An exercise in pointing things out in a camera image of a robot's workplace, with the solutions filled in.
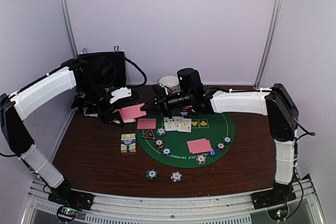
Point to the left aluminium post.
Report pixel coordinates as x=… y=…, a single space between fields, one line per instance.
x=69 y=31

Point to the aluminium post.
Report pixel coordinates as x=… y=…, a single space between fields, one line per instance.
x=69 y=31
x=276 y=10

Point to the pink playing card deck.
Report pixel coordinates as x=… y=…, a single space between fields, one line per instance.
x=124 y=118

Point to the blue round dealer button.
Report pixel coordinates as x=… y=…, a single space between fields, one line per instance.
x=213 y=152

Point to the black red triangle all-in marker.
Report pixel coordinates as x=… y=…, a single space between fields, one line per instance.
x=149 y=135

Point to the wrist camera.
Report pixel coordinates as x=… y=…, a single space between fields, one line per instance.
x=189 y=80
x=119 y=94

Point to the gold blue card box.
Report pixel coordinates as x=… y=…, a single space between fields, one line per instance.
x=128 y=143

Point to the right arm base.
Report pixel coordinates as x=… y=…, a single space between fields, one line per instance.
x=275 y=202

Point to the round green poker mat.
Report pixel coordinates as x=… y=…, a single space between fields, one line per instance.
x=209 y=126

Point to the dark chips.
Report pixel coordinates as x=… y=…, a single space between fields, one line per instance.
x=166 y=151
x=227 y=139

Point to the dark blue chip stack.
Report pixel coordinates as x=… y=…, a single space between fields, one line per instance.
x=151 y=174

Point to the upper white ceramic bowl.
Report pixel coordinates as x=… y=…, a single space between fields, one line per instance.
x=171 y=83

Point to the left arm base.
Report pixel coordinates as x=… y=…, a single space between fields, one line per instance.
x=69 y=209

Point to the light blue chip stack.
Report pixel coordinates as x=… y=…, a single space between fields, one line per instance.
x=176 y=176

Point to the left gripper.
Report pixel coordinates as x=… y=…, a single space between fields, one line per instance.
x=105 y=118

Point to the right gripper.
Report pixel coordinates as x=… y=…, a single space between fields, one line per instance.
x=159 y=103

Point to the aluminium front rail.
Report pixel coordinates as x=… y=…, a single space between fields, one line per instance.
x=235 y=208

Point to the right aluminium post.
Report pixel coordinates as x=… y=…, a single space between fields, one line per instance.
x=276 y=10

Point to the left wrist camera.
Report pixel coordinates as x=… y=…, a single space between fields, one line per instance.
x=119 y=94

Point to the two of clubs card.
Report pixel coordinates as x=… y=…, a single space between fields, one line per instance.
x=168 y=124

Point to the black poker chip case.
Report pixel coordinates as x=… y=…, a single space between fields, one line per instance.
x=115 y=61

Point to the two of spades card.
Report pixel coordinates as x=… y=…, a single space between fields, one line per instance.
x=176 y=123

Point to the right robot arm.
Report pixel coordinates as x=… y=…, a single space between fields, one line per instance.
x=274 y=102

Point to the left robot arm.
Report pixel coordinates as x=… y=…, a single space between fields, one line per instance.
x=16 y=108

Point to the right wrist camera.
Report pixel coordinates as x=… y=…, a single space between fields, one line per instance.
x=189 y=80

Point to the brown chips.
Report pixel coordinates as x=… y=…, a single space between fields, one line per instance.
x=220 y=146
x=159 y=144

